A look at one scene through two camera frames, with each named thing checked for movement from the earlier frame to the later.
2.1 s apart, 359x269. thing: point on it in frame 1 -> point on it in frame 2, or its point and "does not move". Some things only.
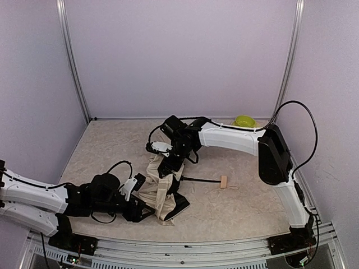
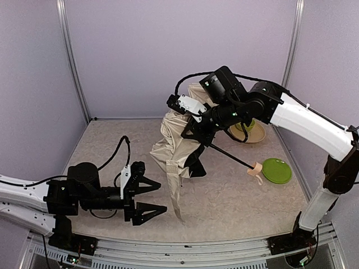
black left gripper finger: [134, 209] -> [137, 170]
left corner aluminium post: [63, 15] does not move
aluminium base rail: [132, 253] does not move
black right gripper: [166, 169] -> [202, 130]
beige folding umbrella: [160, 190] -> [182, 156]
